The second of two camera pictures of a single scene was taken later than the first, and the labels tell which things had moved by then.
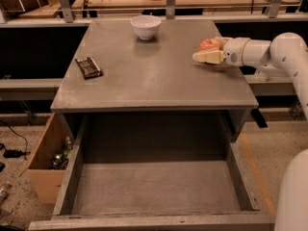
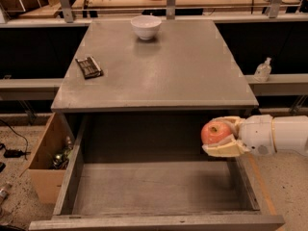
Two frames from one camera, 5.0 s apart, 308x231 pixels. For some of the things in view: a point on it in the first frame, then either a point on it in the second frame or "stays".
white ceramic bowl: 145,26 stays
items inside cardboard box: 61,160 stays
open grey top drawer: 155,172 stays
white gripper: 234,52 → 256,134
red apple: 211,43 → 214,132
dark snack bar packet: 89,67 stays
